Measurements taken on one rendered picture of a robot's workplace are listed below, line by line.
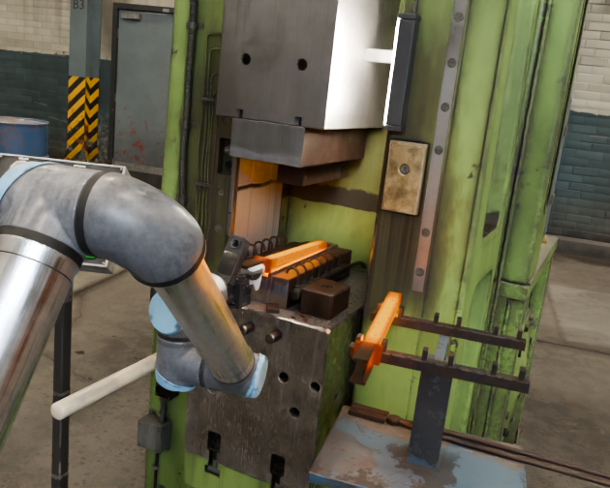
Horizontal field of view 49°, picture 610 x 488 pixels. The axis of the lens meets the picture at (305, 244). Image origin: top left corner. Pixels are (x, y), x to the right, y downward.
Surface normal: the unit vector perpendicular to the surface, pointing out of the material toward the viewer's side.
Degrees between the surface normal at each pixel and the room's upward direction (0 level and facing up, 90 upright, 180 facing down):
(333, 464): 0
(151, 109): 90
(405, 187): 90
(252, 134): 90
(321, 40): 90
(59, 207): 79
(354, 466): 0
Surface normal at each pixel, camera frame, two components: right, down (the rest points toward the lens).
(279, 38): -0.44, 0.17
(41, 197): -0.05, -0.33
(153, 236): 0.48, 0.15
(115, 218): 0.23, 0.05
